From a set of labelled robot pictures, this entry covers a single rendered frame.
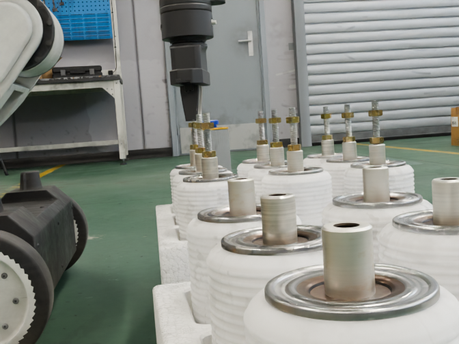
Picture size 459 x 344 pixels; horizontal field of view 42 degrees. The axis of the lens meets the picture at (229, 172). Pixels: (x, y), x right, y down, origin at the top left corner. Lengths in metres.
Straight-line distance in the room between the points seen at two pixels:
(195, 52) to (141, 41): 4.97
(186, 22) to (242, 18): 5.06
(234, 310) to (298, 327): 0.12
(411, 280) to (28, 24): 0.89
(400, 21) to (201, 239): 6.05
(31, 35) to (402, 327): 0.92
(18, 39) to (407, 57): 5.61
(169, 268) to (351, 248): 0.51
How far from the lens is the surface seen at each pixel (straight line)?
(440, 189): 0.42
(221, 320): 0.37
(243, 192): 0.49
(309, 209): 0.79
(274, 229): 0.37
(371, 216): 0.49
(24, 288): 0.92
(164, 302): 0.52
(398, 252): 0.40
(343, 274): 0.26
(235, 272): 0.35
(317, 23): 6.18
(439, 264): 0.39
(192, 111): 1.02
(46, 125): 5.99
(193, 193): 0.77
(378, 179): 0.52
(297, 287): 0.28
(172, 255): 0.75
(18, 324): 0.93
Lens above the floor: 0.33
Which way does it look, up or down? 5 degrees down
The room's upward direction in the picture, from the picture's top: 4 degrees counter-clockwise
